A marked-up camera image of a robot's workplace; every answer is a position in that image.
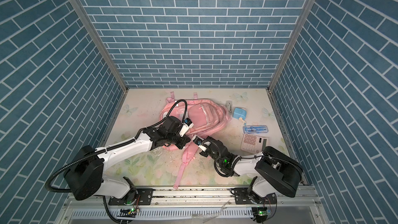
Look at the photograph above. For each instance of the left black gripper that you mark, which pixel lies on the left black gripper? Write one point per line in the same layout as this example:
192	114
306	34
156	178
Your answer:
185	140

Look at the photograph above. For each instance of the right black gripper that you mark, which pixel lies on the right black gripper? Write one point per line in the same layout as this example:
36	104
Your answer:
214	141

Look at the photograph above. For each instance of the pink student backpack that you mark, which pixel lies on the pink student backpack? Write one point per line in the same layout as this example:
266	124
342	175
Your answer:
208	118

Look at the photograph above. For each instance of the white pink calculator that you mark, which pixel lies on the white pink calculator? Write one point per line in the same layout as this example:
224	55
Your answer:
253	144

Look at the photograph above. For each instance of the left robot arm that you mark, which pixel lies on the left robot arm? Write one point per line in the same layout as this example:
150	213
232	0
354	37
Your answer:
86	177

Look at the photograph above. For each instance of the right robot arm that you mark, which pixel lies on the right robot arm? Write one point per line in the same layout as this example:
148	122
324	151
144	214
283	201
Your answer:
272	170

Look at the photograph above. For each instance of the blue geometry set case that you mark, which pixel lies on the blue geometry set case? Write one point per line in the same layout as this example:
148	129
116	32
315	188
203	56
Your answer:
255	129

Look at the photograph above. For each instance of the blue pencil sharpener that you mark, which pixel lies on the blue pencil sharpener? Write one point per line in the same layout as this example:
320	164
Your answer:
240	114

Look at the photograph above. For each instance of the clear plastic eraser case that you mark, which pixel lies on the clear plastic eraser case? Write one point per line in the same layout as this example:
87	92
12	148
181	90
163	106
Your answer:
228	105

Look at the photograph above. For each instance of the right small circuit board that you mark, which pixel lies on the right small circuit board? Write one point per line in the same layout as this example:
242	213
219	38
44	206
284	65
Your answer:
260	214

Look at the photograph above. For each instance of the small circuit board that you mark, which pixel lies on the small circuit board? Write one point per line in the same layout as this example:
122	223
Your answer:
126	213
260	214

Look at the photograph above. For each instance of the left small circuit board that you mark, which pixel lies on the left small circuit board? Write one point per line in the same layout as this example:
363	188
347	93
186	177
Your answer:
126	213

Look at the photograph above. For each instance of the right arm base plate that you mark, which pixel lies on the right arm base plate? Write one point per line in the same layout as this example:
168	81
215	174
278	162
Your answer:
246	196

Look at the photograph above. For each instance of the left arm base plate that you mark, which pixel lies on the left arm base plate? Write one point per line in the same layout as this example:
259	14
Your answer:
140	196

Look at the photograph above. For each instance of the aluminium front rail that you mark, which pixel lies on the aluminium front rail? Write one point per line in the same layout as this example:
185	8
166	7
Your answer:
205	203

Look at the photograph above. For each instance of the left corner aluminium post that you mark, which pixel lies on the left corner aluminium post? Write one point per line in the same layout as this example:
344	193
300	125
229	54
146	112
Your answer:
87	23

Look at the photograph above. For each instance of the corner aluminium post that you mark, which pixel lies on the corner aluminium post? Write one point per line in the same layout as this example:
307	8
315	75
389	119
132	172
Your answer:
292	40
87	23

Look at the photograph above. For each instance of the right corner aluminium post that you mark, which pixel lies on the right corner aluminium post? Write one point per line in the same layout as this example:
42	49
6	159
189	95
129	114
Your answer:
292	40

